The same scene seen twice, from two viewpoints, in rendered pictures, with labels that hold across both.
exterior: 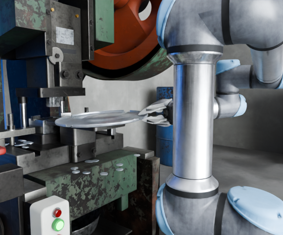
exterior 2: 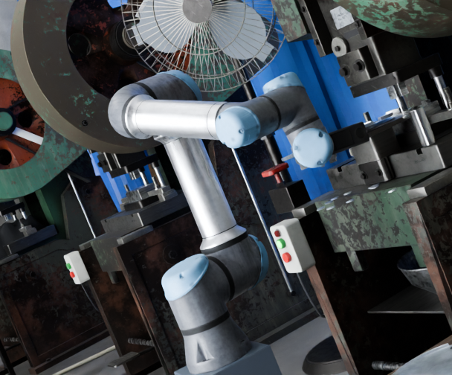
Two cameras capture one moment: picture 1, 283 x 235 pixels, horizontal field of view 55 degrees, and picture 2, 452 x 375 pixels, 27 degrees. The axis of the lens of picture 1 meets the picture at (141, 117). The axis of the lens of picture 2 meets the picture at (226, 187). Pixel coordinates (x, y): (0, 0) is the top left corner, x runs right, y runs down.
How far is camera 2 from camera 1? 2.54 m
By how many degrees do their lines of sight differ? 112
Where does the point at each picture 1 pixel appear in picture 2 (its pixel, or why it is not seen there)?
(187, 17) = not seen: hidden behind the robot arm
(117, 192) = (400, 238)
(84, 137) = (362, 155)
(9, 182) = (282, 197)
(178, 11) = not seen: hidden behind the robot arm
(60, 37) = (338, 21)
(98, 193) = (372, 231)
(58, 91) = (366, 85)
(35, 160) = (340, 176)
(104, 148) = (412, 168)
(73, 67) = (350, 58)
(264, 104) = not seen: outside the picture
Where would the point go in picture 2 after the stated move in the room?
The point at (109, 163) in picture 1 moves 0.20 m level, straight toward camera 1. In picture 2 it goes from (372, 195) to (296, 222)
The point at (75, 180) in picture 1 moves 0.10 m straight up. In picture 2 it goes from (340, 207) to (325, 171)
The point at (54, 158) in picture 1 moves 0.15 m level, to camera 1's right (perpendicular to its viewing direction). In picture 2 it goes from (355, 175) to (343, 189)
